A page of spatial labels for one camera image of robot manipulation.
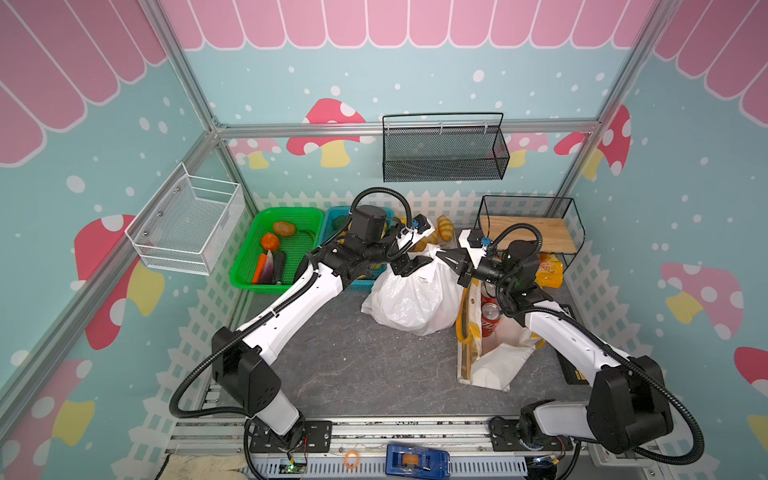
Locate blue device on rail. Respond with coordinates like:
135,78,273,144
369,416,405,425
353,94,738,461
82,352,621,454
385,444,451,480

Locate dark purple eggplant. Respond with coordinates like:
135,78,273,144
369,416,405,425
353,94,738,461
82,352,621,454
272,250,287,285

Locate black mesh wall basket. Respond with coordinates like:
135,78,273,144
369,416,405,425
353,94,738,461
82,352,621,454
381,112,510,182

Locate black flat box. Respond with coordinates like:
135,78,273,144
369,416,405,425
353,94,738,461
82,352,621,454
554,303,589,385

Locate white tote bag yellow handles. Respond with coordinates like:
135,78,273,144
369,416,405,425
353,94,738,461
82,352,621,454
455,280,545,392

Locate red soda can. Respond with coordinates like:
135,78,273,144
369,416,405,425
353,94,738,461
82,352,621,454
481,301,502,338

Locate bread roll right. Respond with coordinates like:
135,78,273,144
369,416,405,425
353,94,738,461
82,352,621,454
437,215,455,242

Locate green plastic basket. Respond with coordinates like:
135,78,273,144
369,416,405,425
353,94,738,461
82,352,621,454
230,207,324,294

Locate yellow snack package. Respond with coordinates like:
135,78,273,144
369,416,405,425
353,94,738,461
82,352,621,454
535,253,564,288

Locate orange carrot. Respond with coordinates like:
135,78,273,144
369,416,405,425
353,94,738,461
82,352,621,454
251,253,268,285

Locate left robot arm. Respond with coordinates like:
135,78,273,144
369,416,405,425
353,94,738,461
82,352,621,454
169,187,435,436

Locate black wire shelf wooden board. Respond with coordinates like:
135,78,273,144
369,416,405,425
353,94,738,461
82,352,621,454
473,194,586,271

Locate white wire wall basket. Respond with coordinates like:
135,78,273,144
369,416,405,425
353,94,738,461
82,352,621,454
125,164,245,276

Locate orange bell pepper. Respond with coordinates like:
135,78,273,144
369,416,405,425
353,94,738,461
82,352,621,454
260,232,281,252

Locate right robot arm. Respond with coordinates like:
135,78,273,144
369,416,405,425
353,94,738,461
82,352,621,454
435,223,705,466

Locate brown potato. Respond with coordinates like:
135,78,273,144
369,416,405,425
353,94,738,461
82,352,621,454
272,221,298,238

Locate teal plastic basket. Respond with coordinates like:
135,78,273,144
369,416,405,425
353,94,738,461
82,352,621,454
318,205,386,292

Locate white plastic grocery bag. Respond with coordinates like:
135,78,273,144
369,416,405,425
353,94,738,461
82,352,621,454
361,245,464,336

